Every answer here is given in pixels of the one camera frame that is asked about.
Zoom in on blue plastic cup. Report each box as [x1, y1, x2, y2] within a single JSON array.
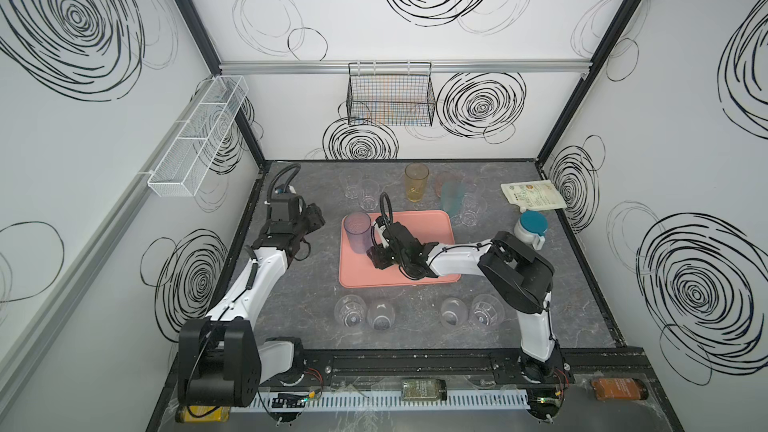
[[343, 212, 372, 255]]

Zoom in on teal plastic cup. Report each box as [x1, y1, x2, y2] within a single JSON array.
[[440, 181, 465, 217]]

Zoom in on yellow plastic cup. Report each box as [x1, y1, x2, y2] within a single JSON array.
[[404, 163, 429, 203]]

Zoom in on clear cup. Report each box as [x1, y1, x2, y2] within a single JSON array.
[[334, 294, 368, 328], [440, 297, 468, 329], [469, 294, 506, 329], [367, 300, 396, 331]]

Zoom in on clear faceted glass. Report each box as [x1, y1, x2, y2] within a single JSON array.
[[358, 179, 381, 212]]

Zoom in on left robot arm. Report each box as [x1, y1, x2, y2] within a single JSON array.
[[177, 185, 325, 408]]

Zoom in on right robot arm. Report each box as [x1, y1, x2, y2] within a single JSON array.
[[367, 217, 564, 384]]

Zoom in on clear glass back left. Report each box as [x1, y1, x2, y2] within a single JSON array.
[[339, 168, 363, 200]]

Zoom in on clear glass right front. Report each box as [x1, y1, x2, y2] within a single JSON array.
[[459, 194, 487, 227]]

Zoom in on pink tinted glass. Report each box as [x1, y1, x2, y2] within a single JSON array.
[[433, 171, 462, 198]]

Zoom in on clear glass right back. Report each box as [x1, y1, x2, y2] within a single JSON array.
[[462, 177, 486, 197]]

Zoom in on white jar teal lid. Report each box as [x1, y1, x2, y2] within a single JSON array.
[[513, 210, 549, 251]]

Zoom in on green bottle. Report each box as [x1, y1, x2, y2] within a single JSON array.
[[401, 378, 448, 402]]

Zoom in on yellow bottle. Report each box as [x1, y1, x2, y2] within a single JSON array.
[[175, 406, 231, 424]]

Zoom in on orange bottle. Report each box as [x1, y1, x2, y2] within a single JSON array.
[[591, 378, 649, 401]]

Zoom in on white mesh wall shelf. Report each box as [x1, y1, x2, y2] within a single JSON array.
[[147, 75, 249, 198]]

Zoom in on black wire basket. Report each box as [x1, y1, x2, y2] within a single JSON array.
[[345, 61, 437, 127]]

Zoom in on white slotted cable duct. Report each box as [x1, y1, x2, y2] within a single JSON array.
[[232, 389, 530, 413]]

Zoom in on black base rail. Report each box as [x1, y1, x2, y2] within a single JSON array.
[[262, 347, 651, 387]]

